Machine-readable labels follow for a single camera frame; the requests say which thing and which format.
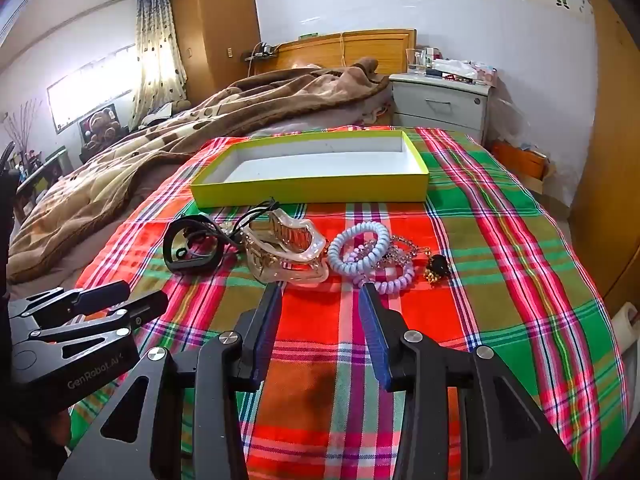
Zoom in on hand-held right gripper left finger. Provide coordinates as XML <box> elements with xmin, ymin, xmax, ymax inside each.
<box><xmin>57</xmin><ymin>282</ymin><xmax>284</xmax><ymax>480</ymax></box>

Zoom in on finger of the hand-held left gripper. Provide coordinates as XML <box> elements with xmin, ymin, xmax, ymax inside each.
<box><xmin>30</xmin><ymin>290</ymin><xmax>169</xmax><ymax>347</ymax></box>
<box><xmin>10</xmin><ymin>281</ymin><xmax>132</xmax><ymax>332</ymax></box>

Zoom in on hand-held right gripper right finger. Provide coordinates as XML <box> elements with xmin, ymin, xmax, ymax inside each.
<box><xmin>358</xmin><ymin>282</ymin><xmax>583</xmax><ymax>480</ymax></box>

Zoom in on purple spiral hair tie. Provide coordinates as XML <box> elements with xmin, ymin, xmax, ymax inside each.
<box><xmin>350</xmin><ymin>245</ymin><xmax>416</xmax><ymax>295</ymax></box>

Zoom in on black oval hair clip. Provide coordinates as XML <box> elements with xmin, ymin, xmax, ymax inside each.
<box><xmin>163</xmin><ymin>214</ymin><xmax>226</xmax><ymax>275</ymax></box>

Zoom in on rhinestone chain bracelet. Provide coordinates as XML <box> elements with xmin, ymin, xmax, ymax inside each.
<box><xmin>357</xmin><ymin>234</ymin><xmax>436</xmax><ymax>271</ymax></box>

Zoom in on black pom gold earring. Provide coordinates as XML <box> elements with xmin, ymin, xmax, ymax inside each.
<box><xmin>424</xmin><ymin>254</ymin><xmax>451</xmax><ymax>283</ymax></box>

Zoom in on light blue spiral hair tie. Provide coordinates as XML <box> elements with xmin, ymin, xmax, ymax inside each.
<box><xmin>327</xmin><ymin>221</ymin><xmax>391</xmax><ymax>277</ymax></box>

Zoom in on black hair tie grey bead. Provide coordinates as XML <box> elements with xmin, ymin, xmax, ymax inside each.
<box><xmin>200</xmin><ymin>198</ymin><xmax>281</xmax><ymax>256</ymax></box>

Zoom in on yellow-green cardboard box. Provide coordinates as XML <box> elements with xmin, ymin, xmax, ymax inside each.
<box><xmin>190</xmin><ymin>130</ymin><xmax>430</xmax><ymax>209</ymax></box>

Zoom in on plaid bed cloth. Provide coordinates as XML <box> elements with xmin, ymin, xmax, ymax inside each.
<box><xmin>70</xmin><ymin>127</ymin><xmax>628</xmax><ymax>480</ymax></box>

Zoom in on dark desk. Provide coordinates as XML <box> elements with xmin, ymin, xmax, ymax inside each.
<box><xmin>15</xmin><ymin>147</ymin><xmax>68</xmax><ymax>211</ymax></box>

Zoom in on brown jacket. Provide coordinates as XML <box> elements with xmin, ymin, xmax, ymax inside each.
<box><xmin>7</xmin><ymin>56</ymin><xmax>391</xmax><ymax>283</ymax></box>

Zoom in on brown teddy bear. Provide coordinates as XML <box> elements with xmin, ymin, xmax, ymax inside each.
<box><xmin>80</xmin><ymin>107</ymin><xmax>121</xmax><ymax>153</ymax></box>

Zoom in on dried branch bouquet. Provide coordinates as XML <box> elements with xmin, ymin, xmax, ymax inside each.
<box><xmin>2</xmin><ymin>100</ymin><xmax>43</xmax><ymax>161</ymax></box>

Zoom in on window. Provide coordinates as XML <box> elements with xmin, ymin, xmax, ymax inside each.
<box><xmin>47</xmin><ymin>45</ymin><xmax>138</xmax><ymax>133</ymax></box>

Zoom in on orange box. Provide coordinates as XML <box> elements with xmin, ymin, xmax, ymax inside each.
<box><xmin>492</xmin><ymin>142</ymin><xmax>548</xmax><ymax>181</ymax></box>

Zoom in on grey nightstand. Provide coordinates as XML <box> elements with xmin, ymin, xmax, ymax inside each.
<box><xmin>389</xmin><ymin>72</ymin><xmax>493</xmax><ymax>145</ymax></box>

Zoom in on spotted curtain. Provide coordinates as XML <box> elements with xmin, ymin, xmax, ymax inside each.
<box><xmin>131</xmin><ymin>0</ymin><xmax>188</xmax><ymax>131</ymax></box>

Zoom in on white paper roll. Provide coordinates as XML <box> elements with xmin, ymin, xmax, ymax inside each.
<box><xmin>612</xmin><ymin>302</ymin><xmax>640</xmax><ymax>346</ymax></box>

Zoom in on nightstand clutter pile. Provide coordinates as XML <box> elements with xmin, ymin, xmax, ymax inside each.
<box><xmin>424</xmin><ymin>47</ymin><xmax>497</xmax><ymax>86</ymax></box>

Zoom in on black device on headboard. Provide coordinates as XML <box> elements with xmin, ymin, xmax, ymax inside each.
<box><xmin>245</xmin><ymin>42</ymin><xmax>281</xmax><ymax>61</ymax></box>

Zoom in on wooden headboard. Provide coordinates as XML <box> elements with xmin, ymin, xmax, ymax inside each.
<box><xmin>250</xmin><ymin>29</ymin><xmax>417</xmax><ymax>77</ymax></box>

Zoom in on tall wooden wardrobe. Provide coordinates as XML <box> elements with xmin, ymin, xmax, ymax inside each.
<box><xmin>170</xmin><ymin>0</ymin><xmax>262</xmax><ymax>106</ymax></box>

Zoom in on wooden cabinet door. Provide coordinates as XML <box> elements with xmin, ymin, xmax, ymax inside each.
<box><xmin>580</xmin><ymin>0</ymin><xmax>640</xmax><ymax>301</ymax></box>

